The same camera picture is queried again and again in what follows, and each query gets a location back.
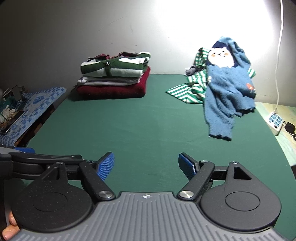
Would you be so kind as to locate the black power adapter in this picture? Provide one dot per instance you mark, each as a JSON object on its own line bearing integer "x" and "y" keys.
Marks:
{"x": 289, "y": 127}

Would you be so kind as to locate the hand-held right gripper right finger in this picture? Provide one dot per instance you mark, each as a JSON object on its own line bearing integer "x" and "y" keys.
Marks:
{"x": 185, "y": 164}

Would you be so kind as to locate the white power strip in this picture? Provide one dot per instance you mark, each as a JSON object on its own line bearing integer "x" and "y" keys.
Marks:
{"x": 275, "y": 121}

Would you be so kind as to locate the green white striped shirt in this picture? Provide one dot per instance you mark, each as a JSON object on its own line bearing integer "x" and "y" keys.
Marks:
{"x": 192, "y": 92}

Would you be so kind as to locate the folded green white cardigan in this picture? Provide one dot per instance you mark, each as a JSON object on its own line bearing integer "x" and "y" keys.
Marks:
{"x": 120, "y": 64}

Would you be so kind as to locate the person's left hand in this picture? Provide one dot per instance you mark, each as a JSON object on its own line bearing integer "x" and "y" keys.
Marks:
{"x": 9, "y": 231}

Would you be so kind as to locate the folded red plaid garment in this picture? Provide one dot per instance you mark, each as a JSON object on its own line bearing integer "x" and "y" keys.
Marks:
{"x": 101, "y": 56}

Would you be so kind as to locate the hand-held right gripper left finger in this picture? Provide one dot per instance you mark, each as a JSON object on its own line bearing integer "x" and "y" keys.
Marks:
{"x": 106, "y": 164}

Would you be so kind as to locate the folded grey garment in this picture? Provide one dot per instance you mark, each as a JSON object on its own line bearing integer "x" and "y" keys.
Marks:
{"x": 104, "y": 81}

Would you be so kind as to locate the green mat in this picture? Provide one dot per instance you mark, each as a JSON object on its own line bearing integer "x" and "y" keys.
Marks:
{"x": 143, "y": 120}

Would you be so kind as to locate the blue patterned cloth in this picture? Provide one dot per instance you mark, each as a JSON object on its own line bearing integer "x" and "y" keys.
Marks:
{"x": 37, "y": 104}

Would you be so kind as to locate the stack of folded clothes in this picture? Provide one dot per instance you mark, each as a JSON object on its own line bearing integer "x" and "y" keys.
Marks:
{"x": 115, "y": 91}

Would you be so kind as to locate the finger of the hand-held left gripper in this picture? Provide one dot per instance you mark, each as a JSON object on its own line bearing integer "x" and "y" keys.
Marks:
{"x": 24, "y": 150}
{"x": 69, "y": 159}

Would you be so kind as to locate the blue knit sweater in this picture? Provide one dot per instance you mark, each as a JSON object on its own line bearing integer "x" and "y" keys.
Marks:
{"x": 222, "y": 92}

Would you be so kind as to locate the dark grey cloth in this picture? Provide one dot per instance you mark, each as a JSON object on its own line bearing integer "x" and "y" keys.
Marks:
{"x": 192, "y": 70}

